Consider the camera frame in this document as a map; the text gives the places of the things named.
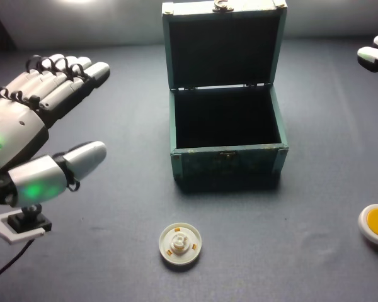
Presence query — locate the teal wooden chest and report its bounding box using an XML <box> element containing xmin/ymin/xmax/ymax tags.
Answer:
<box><xmin>161</xmin><ymin>0</ymin><xmax>289</xmax><ymax>194</ymax></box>

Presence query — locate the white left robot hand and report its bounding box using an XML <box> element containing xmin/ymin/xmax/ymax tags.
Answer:
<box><xmin>0</xmin><ymin>54</ymin><xmax>111</xmax><ymax>209</ymax></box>

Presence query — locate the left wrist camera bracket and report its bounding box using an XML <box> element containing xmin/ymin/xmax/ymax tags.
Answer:
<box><xmin>0</xmin><ymin>203</ymin><xmax>53</xmax><ymax>246</ymax></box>

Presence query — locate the white round plastic cap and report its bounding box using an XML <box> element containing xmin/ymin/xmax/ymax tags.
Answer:
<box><xmin>158</xmin><ymin>221</ymin><xmax>203</xmax><ymax>268</ymax></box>

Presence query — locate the grey table cloth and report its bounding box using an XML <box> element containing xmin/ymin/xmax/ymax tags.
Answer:
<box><xmin>0</xmin><ymin>36</ymin><xmax>378</xmax><ymax>302</ymax></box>

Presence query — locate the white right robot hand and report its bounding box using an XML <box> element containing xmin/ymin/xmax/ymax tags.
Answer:
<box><xmin>357</xmin><ymin>33</ymin><xmax>378</xmax><ymax>149</ymax></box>

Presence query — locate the black camera cable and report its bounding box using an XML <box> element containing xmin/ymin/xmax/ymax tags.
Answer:
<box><xmin>0</xmin><ymin>238</ymin><xmax>36</xmax><ymax>286</ymax></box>

